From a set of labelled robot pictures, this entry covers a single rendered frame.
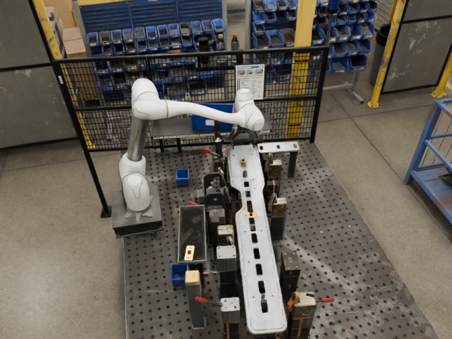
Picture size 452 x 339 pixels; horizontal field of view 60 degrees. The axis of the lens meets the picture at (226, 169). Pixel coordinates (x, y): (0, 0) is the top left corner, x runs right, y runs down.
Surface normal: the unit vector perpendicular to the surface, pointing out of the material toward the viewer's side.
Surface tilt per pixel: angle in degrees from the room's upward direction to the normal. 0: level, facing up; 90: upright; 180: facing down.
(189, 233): 0
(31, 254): 0
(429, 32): 94
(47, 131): 91
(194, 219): 0
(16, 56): 92
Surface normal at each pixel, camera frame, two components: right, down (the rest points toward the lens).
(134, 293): -0.02, -0.74
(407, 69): 0.29, 0.62
